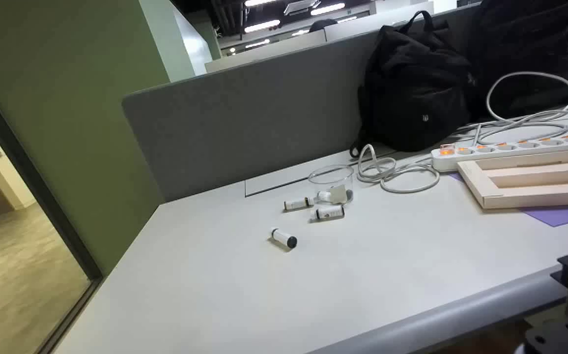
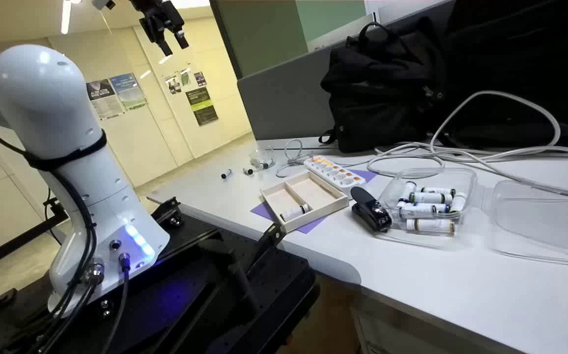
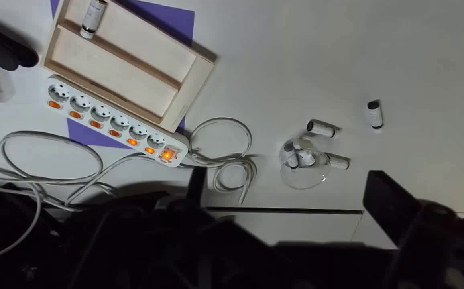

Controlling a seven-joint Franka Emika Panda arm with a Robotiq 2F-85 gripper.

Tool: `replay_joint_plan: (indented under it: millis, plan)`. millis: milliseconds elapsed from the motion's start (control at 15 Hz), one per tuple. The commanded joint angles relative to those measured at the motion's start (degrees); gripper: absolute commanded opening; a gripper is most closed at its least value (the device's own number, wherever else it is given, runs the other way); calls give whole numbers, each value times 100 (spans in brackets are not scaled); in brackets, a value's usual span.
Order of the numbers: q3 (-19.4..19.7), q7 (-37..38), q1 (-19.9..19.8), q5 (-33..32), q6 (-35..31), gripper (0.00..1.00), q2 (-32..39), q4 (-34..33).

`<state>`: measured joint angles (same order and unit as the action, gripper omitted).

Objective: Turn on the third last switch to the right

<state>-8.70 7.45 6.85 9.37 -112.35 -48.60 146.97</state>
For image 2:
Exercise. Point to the white vial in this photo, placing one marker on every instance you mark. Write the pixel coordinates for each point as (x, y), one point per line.
(421, 211)
(427, 195)
(431, 227)

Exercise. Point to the small vial in tray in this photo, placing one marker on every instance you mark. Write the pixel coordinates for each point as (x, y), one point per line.
(296, 213)

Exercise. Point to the black backpack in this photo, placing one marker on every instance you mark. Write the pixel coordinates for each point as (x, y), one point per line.
(384, 85)

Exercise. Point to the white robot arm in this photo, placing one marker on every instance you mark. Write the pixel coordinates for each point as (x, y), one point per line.
(44, 101)

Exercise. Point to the white power strip orange switches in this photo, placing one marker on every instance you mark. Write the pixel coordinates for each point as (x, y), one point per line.
(335, 174)

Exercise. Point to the clear plastic container with vials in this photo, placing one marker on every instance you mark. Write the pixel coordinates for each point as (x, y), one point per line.
(429, 177)

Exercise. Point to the white vial middle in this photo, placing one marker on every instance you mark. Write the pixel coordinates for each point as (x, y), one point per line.
(421, 211)

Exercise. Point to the black stapler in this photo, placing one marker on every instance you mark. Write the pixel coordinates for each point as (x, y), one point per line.
(370, 211)

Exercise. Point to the wooden divided tray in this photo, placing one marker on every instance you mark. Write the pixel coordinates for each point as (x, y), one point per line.
(303, 199)

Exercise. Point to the clear plastic container lid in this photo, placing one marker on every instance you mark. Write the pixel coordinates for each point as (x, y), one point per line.
(530, 223)

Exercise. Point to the grey green partition panel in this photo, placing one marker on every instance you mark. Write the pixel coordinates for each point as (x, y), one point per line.
(280, 54)

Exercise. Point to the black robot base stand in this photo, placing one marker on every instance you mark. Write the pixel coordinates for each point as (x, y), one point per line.
(215, 292)

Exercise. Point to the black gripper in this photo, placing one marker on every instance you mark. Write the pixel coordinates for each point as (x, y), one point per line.
(160, 16)

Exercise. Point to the white vial bottom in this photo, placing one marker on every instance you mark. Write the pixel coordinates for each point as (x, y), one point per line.
(431, 227)

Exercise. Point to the white vial top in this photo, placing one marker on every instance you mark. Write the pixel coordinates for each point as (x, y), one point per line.
(427, 195)

